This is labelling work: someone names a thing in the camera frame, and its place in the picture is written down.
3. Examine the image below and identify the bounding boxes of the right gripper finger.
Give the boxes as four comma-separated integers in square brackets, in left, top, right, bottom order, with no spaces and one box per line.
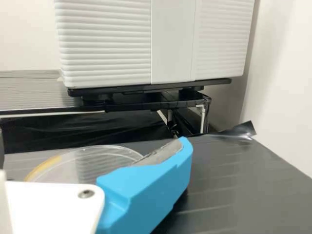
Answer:
[94,136,195,234]

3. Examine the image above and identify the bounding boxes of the petri dish lid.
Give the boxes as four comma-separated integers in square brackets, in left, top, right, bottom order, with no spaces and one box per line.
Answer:
[24,144,145,186]

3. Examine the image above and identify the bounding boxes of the incubator door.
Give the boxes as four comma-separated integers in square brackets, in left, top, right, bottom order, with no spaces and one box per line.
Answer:
[53,0,254,89]

